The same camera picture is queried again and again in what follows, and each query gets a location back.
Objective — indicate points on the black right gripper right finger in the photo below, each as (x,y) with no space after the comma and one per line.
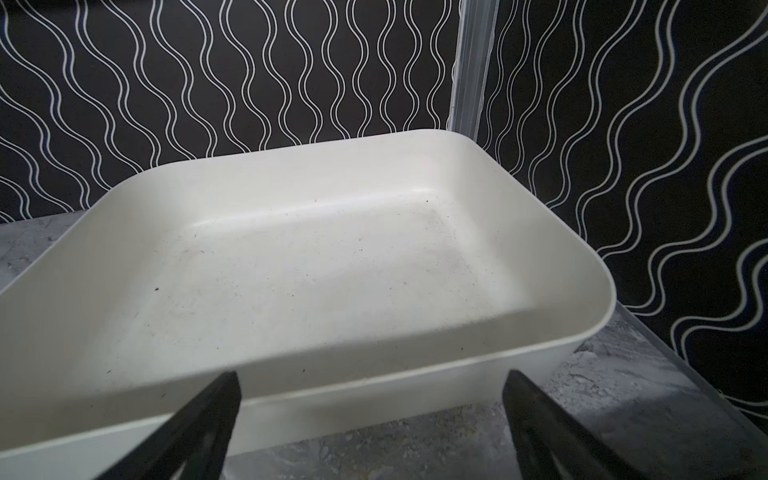
(549,441)

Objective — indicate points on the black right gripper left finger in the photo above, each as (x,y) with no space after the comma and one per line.
(193,443)

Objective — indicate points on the white plastic bin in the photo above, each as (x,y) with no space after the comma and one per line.
(348,283)

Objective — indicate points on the aluminium frame corner post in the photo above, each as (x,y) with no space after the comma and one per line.
(477,21)

